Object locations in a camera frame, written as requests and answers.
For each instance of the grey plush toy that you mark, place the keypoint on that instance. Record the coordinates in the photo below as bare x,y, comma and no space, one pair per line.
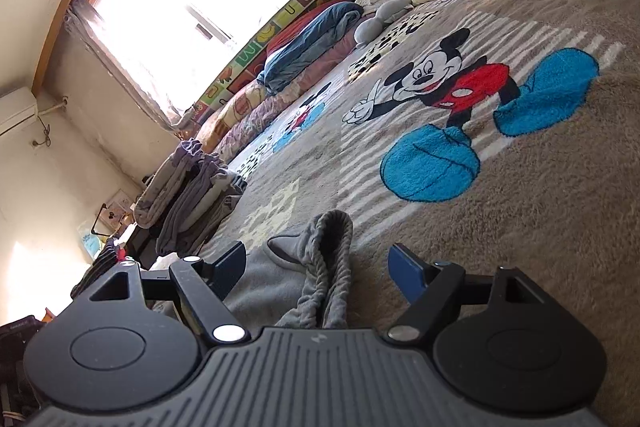
377,21

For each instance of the pile of grey clothes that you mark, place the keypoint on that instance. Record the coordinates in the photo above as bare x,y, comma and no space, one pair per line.
192,197

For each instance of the printed cartoon blanket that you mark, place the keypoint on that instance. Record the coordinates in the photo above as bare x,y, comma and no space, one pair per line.
450,147

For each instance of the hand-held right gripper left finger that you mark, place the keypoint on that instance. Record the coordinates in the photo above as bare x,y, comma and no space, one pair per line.
231,263

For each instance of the white air conditioner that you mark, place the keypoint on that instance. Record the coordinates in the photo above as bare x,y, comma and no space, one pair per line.
16,109

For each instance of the red pillow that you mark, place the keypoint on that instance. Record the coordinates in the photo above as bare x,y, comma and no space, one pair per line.
295,24

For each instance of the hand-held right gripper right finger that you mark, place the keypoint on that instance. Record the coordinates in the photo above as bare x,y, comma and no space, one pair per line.
406,274

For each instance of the grey garment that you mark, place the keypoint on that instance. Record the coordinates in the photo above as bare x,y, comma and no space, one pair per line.
320,277

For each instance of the colourful alphabet foam mat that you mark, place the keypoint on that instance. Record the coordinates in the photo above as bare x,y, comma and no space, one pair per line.
270,39

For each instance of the blue folded blanket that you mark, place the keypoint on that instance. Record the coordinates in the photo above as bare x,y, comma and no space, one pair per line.
307,44

